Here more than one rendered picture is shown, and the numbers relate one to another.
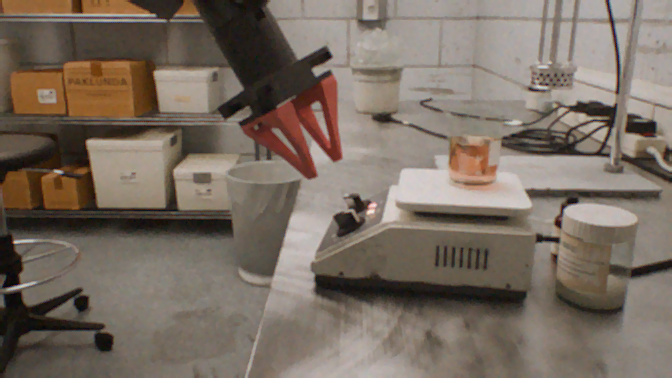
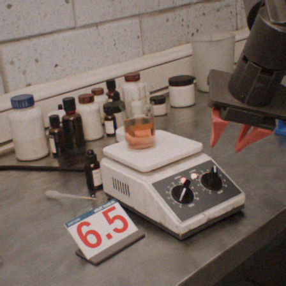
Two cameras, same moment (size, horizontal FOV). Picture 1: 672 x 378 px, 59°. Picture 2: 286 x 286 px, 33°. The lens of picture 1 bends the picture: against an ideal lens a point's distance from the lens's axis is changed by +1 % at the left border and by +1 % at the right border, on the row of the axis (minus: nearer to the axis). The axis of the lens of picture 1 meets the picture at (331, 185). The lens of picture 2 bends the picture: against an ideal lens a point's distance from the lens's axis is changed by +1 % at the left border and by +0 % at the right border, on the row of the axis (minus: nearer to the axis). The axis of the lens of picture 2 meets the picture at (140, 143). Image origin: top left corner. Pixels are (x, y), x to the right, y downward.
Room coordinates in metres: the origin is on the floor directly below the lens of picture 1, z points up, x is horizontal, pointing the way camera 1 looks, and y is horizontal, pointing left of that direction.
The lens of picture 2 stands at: (1.04, 0.38, 1.10)
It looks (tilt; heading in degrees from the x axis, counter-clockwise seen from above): 20 degrees down; 227
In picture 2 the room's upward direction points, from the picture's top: 6 degrees counter-clockwise
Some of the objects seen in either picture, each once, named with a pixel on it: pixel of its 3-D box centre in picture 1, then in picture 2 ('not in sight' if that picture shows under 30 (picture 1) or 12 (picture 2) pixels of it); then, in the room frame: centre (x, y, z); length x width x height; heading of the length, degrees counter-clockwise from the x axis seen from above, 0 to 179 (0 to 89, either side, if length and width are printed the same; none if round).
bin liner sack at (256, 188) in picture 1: (271, 221); not in sight; (2.15, 0.24, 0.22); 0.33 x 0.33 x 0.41
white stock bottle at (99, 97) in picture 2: not in sight; (99, 105); (0.32, -0.53, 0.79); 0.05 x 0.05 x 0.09
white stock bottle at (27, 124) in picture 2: not in sight; (27, 126); (0.55, -0.49, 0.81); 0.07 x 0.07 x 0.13
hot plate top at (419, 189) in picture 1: (459, 190); (152, 149); (0.55, -0.13, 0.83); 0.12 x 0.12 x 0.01; 81
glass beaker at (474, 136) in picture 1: (470, 146); (140, 125); (0.56, -0.14, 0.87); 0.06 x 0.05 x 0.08; 68
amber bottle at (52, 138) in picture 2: not in sight; (57, 135); (0.51, -0.44, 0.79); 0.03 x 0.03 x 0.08
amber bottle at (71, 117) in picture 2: not in sight; (72, 122); (0.46, -0.44, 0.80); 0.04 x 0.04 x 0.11
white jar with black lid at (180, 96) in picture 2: not in sight; (181, 90); (0.11, -0.44, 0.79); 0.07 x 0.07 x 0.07
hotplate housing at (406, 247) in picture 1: (430, 230); (164, 178); (0.55, -0.10, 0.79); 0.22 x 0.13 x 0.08; 81
